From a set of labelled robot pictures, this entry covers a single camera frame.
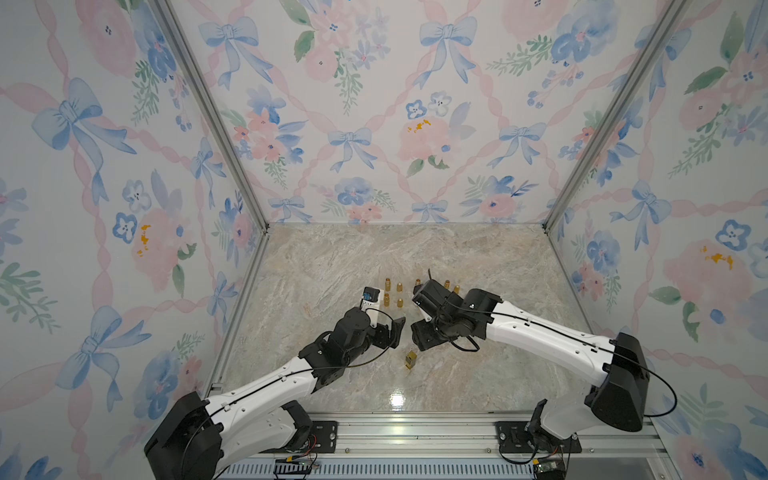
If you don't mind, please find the gold square lipstick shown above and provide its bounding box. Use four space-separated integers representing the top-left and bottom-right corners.
405 351 418 370

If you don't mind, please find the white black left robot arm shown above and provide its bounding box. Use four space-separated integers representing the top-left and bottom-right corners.
144 307 406 479

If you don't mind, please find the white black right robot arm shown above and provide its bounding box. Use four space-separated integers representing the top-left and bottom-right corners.
411 280 650 448

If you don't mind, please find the green circuit board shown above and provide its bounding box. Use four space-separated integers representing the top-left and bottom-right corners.
532 458 567 480

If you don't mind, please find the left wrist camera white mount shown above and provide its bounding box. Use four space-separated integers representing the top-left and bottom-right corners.
359 286 381 328

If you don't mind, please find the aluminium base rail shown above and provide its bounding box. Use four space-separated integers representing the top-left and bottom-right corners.
223 412 681 479

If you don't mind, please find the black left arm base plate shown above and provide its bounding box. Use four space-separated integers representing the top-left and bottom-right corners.
266 419 338 455

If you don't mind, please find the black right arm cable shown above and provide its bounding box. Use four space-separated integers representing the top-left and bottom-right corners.
427 268 679 419

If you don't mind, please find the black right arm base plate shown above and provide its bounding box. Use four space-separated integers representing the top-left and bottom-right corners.
494 421 582 454

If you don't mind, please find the aluminium corner post left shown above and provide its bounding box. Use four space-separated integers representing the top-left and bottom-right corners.
149 0 269 235

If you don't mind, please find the aluminium corner post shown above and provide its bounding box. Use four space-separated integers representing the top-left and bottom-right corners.
149 0 269 235
543 0 690 238

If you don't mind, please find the aluminium corner post right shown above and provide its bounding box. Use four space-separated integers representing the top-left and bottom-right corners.
543 0 690 238

